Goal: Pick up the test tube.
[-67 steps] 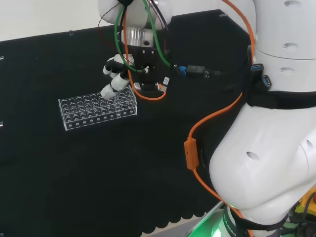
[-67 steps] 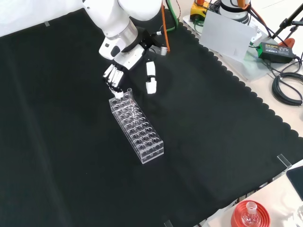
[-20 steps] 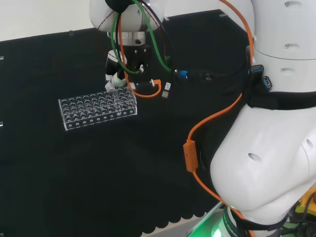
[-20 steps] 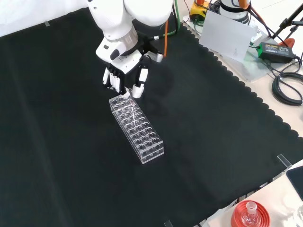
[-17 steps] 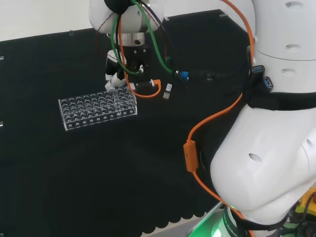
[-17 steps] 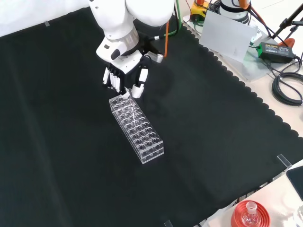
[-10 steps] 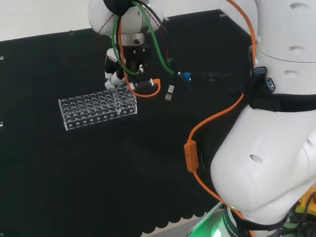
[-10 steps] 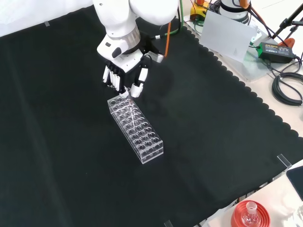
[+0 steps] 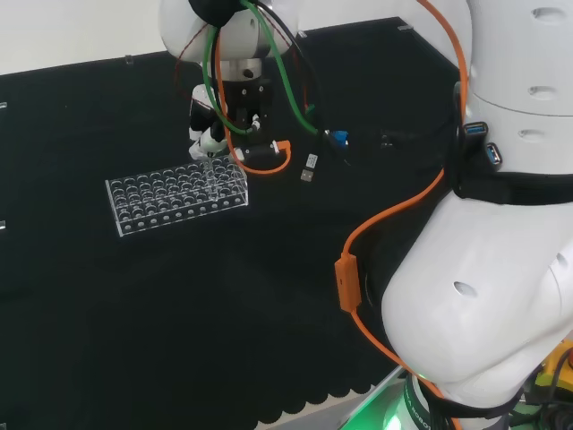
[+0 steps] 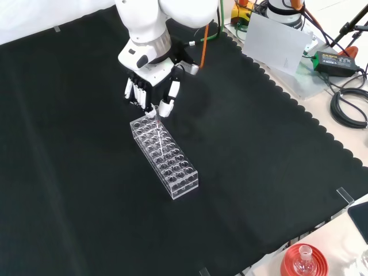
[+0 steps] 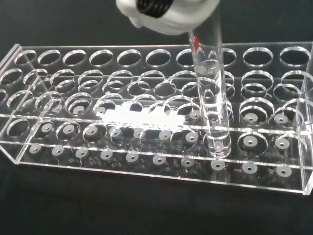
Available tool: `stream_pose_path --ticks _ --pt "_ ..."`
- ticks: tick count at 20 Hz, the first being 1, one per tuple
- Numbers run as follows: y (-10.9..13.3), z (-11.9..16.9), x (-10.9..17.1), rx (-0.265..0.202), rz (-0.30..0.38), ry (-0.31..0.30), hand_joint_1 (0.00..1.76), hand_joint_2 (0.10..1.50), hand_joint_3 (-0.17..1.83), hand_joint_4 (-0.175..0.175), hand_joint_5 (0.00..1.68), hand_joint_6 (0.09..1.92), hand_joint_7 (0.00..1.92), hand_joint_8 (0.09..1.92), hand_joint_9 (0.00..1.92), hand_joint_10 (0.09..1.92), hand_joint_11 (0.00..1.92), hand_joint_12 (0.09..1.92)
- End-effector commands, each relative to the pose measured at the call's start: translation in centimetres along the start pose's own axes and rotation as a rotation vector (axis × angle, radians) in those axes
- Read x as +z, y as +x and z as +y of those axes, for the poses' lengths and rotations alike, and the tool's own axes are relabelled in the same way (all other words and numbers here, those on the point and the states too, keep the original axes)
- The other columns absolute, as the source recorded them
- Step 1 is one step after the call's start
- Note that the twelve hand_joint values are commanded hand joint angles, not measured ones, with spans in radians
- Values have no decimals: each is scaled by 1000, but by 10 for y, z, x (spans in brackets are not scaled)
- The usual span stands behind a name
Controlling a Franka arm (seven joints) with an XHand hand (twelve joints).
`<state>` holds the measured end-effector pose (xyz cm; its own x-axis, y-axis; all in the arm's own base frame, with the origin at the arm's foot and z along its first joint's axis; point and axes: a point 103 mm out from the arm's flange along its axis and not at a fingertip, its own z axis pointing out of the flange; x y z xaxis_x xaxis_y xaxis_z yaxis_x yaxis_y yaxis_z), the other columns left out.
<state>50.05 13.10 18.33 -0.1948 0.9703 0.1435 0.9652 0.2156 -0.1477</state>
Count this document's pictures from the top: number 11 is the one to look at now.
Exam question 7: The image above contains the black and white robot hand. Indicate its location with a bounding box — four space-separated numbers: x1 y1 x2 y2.
116 0 220 35

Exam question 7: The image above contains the clear acrylic test tube rack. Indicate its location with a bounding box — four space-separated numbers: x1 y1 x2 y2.
0 41 313 196

